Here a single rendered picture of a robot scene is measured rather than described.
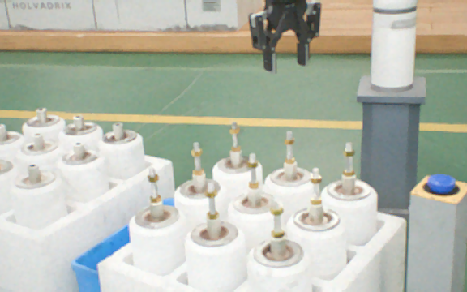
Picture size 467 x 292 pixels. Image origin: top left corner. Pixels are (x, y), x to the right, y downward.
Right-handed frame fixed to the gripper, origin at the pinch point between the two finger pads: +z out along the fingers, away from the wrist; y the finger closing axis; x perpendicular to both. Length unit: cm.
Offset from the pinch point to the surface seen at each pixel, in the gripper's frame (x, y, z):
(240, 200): 2.2, 12.8, 21.5
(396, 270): 17.2, -9.7, 37.3
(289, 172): 0.8, 0.9, 20.3
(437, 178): 28.2, -5.7, 13.9
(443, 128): -37, -89, 47
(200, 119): -97, -39, 47
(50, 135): -57, 24, 24
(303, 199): 4.8, 1.0, 24.3
